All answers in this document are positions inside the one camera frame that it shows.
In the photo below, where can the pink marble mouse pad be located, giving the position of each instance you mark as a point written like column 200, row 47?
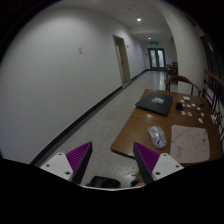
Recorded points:
column 189, row 144

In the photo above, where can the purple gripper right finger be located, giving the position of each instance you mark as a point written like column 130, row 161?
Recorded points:
column 154, row 166

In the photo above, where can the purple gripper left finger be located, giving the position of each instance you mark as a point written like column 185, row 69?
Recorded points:
column 70, row 166

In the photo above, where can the black bag on floor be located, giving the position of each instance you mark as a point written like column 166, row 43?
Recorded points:
column 104, row 182

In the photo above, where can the beige hallway door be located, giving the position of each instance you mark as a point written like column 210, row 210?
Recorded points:
column 122, row 59

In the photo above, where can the black closed laptop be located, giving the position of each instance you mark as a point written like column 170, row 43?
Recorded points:
column 157, row 103

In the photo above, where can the glass double exit door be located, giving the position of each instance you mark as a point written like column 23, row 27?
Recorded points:
column 156, row 59

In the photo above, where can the white computer mouse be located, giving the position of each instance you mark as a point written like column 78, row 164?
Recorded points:
column 157, row 136

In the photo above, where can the green exit sign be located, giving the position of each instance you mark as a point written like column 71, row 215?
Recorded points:
column 154, row 42

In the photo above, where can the white small packet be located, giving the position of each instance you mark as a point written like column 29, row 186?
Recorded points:
column 186, row 98

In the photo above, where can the small black box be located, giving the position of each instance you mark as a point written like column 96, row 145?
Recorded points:
column 179, row 106

